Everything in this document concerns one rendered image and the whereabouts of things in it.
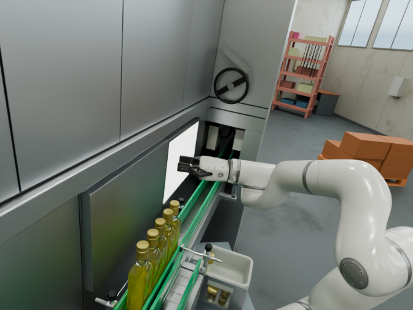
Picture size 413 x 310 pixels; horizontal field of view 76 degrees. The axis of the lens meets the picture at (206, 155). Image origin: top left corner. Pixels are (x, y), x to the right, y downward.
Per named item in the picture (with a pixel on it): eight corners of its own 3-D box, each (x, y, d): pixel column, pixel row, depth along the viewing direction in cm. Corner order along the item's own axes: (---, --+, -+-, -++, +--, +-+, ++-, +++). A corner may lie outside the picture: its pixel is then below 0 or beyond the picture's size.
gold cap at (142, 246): (136, 261, 73) (137, 250, 72) (134, 252, 76) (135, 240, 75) (149, 259, 75) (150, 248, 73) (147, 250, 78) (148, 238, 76)
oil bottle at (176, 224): (163, 254, 109) (168, 211, 100) (176, 258, 108) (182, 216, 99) (158, 264, 104) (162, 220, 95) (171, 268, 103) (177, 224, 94)
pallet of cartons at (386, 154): (407, 186, 486) (428, 146, 455) (346, 185, 451) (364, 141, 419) (367, 163, 573) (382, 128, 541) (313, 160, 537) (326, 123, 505)
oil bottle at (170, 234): (158, 264, 104) (162, 220, 95) (171, 269, 102) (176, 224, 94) (151, 275, 99) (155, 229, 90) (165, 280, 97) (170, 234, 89)
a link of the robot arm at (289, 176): (326, 225, 67) (254, 207, 94) (332, 162, 68) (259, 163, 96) (300, 222, 63) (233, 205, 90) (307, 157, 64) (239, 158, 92)
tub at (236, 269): (204, 256, 128) (207, 242, 125) (249, 272, 123) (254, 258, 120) (193, 284, 112) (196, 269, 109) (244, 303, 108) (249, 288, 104)
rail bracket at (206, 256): (180, 258, 108) (184, 234, 103) (219, 272, 104) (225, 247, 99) (177, 263, 105) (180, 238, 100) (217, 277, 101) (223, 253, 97)
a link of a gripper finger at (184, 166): (196, 178, 84) (176, 174, 84) (196, 173, 87) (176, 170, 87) (197, 168, 83) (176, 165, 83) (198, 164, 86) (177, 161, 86)
